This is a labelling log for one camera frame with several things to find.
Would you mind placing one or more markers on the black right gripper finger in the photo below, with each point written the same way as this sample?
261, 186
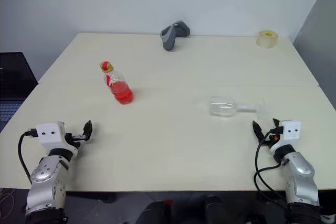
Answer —
258, 130
276, 123

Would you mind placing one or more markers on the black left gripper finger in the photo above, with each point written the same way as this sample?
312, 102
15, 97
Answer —
88, 129

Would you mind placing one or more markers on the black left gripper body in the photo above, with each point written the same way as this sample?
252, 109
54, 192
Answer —
76, 138

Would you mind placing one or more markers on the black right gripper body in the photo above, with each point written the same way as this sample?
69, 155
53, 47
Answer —
271, 136

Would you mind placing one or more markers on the clear wine glass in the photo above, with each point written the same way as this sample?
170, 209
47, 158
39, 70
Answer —
223, 106

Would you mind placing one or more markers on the bottle with red liquid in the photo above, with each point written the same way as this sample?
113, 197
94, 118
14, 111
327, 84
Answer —
121, 93

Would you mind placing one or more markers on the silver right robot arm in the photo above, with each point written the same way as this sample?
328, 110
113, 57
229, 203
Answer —
302, 176

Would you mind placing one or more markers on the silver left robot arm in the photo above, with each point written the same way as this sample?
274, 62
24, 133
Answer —
44, 174

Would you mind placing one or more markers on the yellow and red bottle cap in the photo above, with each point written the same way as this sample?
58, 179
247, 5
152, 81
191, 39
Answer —
106, 66

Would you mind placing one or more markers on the translucent tape roll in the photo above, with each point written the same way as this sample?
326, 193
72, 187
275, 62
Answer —
267, 40

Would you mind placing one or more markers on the dark open laptop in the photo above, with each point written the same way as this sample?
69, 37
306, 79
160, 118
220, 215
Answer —
14, 77

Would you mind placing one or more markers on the dark rounded shape with red spot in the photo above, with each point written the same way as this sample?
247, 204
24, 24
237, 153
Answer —
155, 212

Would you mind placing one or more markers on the grey curved plastic device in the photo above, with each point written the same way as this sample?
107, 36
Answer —
169, 37

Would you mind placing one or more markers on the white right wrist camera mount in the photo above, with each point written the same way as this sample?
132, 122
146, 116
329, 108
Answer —
290, 130

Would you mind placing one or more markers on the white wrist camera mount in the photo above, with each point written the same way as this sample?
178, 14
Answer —
50, 134
290, 130

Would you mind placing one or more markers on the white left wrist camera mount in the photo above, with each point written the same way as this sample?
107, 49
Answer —
50, 134

